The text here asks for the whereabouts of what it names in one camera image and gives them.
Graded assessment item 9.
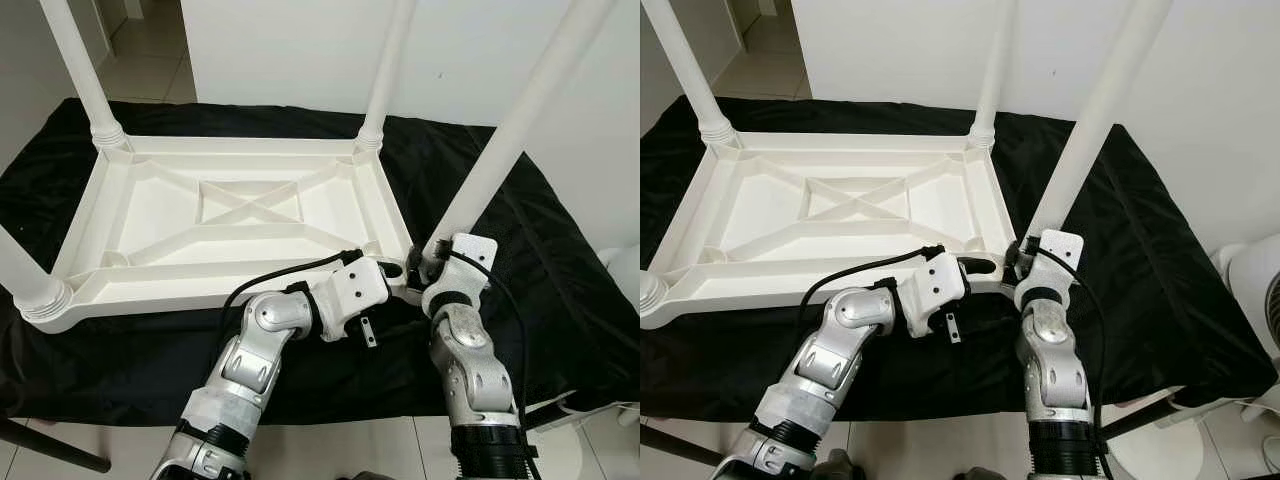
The white plastic children table top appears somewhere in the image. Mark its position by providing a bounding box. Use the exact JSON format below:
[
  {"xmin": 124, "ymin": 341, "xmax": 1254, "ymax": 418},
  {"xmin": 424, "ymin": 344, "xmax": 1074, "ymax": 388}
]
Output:
[
  {"xmin": 20, "ymin": 135, "xmax": 426, "ymax": 334},
  {"xmin": 640, "ymin": 130, "xmax": 1016, "ymax": 329}
]

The black cloth table cover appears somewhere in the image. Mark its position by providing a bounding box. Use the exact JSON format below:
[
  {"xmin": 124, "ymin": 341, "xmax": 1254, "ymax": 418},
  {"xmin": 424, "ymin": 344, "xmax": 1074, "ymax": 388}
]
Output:
[
  {"xmin": 640, "ymin": 95, "xmax": 1276, "ymax": 423},
  {"xmin": 0, "ymin": 97, "xmax": 629, "ymax": 426}
]

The grey robot left leg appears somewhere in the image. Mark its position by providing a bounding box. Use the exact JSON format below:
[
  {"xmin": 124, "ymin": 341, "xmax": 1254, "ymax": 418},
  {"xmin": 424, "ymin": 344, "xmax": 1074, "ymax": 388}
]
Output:
[{"xmin": 815, "ymin": 452, "xmax": 863, "ymax": 480}]

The black metal table leg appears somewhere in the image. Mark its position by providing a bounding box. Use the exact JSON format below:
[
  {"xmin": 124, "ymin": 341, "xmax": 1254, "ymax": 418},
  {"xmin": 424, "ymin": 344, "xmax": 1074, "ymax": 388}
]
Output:
[
  {"xmin": 525, "ymin": 395, "xmax": 576, "ymax": 421},
  {"xmin": 1100, "ymin": 395, "xmax": 1171, "ymax": 436},
  {"xmin": 640, "ymin": 420, "xmax": 716, "ymax": 466},
  {"xmin": 0, "ymin": 418, "xmax": 111, "ymax": 473}
]

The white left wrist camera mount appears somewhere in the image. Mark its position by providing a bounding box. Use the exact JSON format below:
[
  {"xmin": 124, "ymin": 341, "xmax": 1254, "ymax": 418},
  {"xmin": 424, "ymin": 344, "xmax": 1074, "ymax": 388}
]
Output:
[
  {"xmin": 315, "ymin": 258, "xmax": 391, "ymax": 344},
  {"xmin": 895, "ymin": 250, "xmax": 969, "ymax": 339}
]

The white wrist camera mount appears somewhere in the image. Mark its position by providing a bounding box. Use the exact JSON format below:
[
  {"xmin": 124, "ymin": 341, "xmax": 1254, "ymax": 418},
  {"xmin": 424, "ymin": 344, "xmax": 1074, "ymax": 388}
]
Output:
[
  {"xmin": 1015, "ymin": 230, "xmax": 1086, "ymax": 306},
  {"xmin": 425, "ymin": 233, "xmax": 498, "ymax": 311},
  {"xmin": 315, "ymin": 258, "xmax": 391, "ymax": 344},
  {"xmin": 895, "ymin": 250, "xmax": 969, "ymax": 339}
]

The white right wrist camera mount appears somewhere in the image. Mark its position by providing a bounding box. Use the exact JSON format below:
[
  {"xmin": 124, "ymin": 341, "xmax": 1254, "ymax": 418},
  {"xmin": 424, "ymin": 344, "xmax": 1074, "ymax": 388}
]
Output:
[
  {"xmin": 1015, "ymin": 230, "xmax": 1086, "ymax": 306},
  {"xmin": 425, "ymin": 233, "xmax": 498, "ymax": 311}
]

